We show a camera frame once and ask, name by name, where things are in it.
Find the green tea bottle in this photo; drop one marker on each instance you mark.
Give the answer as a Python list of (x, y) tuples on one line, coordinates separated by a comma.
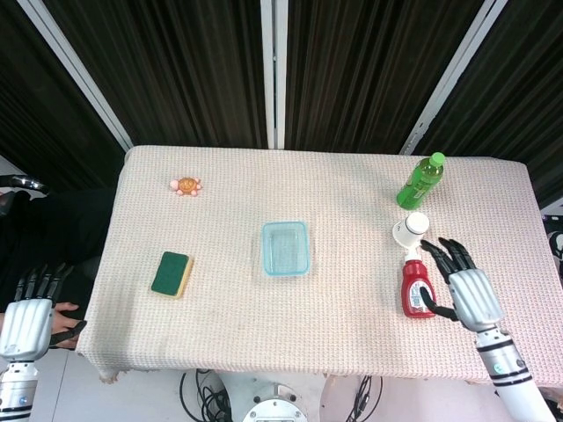
[(420, 184)]

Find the red ketchup squeeze bottle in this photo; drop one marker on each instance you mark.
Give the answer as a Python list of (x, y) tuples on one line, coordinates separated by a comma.
[(413, 288)]

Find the white metal frame post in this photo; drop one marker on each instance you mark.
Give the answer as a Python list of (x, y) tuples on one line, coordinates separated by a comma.
[(79, 74), (448, 74), (273, 74)]

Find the black pleated curtain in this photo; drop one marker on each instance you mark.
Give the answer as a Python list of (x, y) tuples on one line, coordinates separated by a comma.
[(198, 66)]

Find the pink white waffle tablecloth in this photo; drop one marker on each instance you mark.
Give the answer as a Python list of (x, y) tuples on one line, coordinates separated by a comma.
[(308, 329)]

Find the clear blue-rimmed plastic container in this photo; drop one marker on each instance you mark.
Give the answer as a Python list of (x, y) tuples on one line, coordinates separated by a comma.
[(285, 248)]

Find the green yellow scrub sponge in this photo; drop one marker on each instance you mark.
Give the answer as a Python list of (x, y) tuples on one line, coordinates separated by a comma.
[(169, 272)]

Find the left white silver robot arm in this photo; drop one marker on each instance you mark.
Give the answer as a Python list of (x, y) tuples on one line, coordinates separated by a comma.
[(15, 391)]

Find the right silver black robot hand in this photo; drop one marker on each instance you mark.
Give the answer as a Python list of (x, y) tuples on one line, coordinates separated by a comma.
[(475, 294)]

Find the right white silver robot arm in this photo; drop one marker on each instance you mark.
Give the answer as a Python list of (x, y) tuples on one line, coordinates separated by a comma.
[(506, 365)]

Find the person in black clothing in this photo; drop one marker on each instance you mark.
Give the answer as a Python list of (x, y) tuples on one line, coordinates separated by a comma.
[(57, 228)]

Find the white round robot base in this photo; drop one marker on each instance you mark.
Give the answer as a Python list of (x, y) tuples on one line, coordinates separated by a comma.
[(272, 406)]

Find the orange pink turtle toy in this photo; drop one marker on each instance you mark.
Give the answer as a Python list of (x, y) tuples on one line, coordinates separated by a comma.
[(187, 186)]

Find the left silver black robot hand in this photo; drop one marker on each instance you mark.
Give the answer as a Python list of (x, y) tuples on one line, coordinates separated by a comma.
[(26, 325)]

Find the white paper cup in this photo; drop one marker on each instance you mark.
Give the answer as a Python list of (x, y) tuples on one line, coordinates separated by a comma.
[(411, 233)]

